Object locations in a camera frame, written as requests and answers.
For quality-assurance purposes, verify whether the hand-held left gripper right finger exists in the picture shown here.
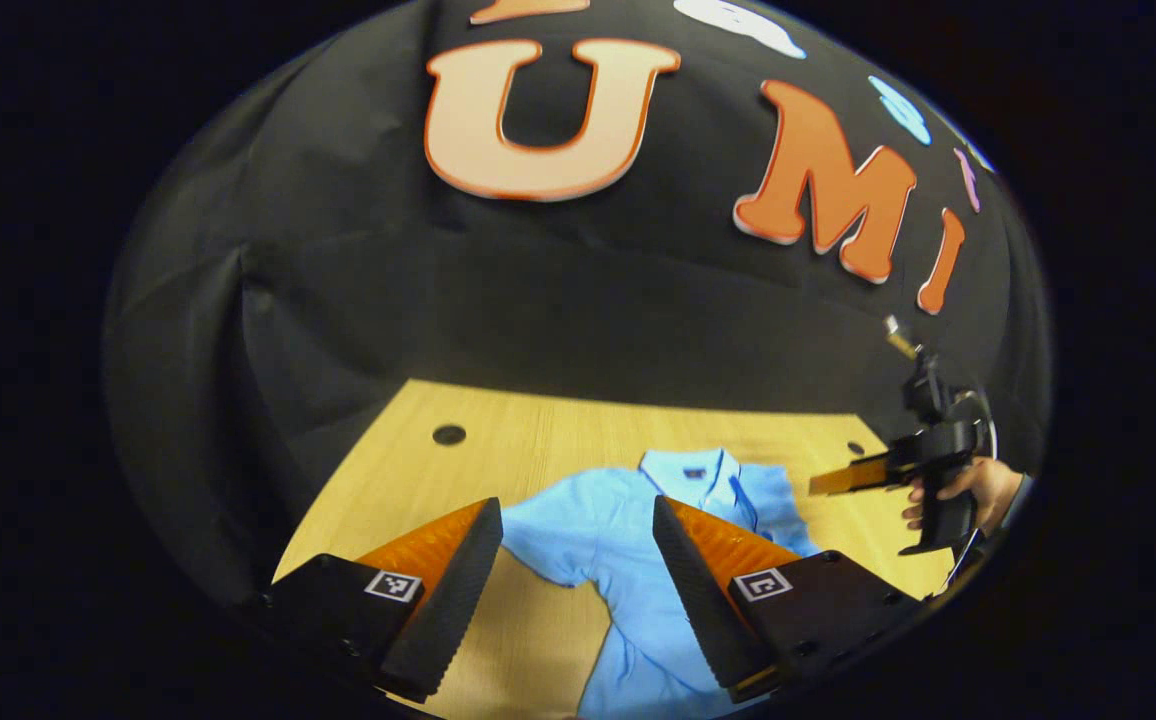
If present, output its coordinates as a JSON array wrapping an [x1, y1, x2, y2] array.
[[651, 494, 929, 704]]

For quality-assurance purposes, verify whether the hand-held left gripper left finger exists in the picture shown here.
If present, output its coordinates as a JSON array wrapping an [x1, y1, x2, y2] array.
[[258, 497, 506, 704]]

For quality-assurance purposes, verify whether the light blue T-shirt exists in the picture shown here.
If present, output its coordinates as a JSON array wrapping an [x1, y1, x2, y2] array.
[[500, 447, 824, 720]]

